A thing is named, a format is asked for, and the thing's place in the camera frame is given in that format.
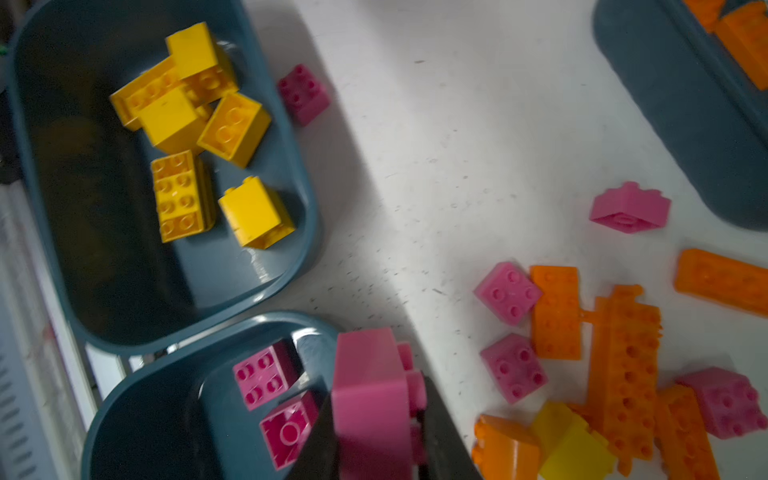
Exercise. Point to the near left teal bin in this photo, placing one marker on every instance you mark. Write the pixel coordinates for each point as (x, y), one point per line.
(121, 288)

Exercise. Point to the yellow tall lego brick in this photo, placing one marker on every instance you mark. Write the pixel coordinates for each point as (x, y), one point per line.
(174, 123)

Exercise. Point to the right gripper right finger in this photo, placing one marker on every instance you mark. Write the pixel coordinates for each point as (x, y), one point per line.
(446, 455)

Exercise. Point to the yellow small lego brick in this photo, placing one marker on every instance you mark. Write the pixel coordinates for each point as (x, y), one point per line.
(570, 449)

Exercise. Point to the pink lego brick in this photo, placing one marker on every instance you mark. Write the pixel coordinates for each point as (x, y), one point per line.
(287, 427)
(267, 374)
(508, 293)
(630, 209)
(304, 96)
(376, 396)
(515, 367)

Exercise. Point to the yellow long lego brick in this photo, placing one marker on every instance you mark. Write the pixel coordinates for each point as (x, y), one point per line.
(183, 196)
(129, 100)

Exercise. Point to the orange long lego brick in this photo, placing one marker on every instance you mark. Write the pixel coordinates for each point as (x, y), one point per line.
(743, 32)
(623, 373)

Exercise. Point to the teal bin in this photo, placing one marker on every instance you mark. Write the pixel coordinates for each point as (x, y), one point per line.
(121, 288)
(183, 416)
(703, 107)

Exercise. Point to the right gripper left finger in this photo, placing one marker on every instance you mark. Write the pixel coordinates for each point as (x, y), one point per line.
(319, 459)

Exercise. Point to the near right teal bin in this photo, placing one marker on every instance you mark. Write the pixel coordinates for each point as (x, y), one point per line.
(183, 416)

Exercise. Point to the far teal bin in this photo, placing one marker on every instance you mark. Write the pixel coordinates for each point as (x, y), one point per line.
(703, 107)

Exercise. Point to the yellow square lego brick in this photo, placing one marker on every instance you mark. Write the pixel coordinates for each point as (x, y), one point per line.
(256, 214)

